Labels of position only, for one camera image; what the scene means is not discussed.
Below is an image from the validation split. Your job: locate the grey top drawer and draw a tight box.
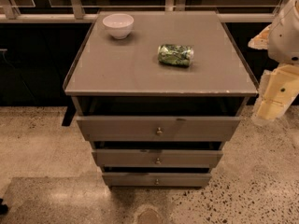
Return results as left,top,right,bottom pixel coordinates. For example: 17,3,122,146
77,116,240,142

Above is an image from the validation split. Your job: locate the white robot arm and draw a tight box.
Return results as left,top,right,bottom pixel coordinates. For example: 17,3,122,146
248,0,299,126

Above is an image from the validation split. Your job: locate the grey drawer cabinet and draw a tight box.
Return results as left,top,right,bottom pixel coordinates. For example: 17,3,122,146
64,11,257,176

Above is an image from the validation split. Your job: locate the white ceramic bowl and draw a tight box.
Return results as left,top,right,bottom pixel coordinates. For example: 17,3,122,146
103,13,135,39

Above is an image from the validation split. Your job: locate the black object at floor edge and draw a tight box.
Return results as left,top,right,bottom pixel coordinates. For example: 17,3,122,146
0,199,8,215

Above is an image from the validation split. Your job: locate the metal window railing frame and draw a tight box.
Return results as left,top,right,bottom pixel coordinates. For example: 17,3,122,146
0,0,289,22

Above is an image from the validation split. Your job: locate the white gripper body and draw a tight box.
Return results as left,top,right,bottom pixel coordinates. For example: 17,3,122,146
270,64,299,90

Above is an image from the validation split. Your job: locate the grey drawer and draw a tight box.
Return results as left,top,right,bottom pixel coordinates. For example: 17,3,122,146
103,173,211,188
92,149,223,168
77,116,240,142

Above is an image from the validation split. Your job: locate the grey bottom drawer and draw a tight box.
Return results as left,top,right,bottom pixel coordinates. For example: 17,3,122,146
103,173,211,188

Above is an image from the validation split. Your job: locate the crushed green soda can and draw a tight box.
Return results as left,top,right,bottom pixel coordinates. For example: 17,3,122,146
158,44,194,67

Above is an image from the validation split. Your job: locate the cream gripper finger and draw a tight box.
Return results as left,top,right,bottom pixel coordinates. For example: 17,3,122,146
251,70,299,126
248,25,270,49

